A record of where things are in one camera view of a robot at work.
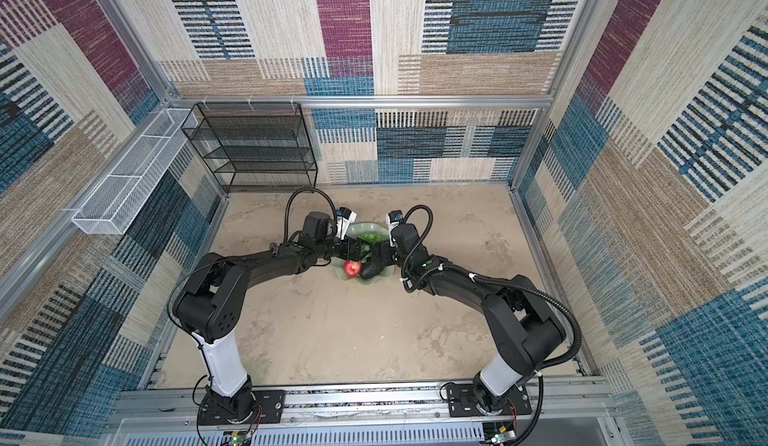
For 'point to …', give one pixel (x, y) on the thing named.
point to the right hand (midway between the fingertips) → (384, 245)
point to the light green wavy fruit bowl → (376, 232)
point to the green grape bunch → (369, 238)
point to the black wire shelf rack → (254, 147)
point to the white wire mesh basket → (115, 203)
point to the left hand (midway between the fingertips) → (368, 241)
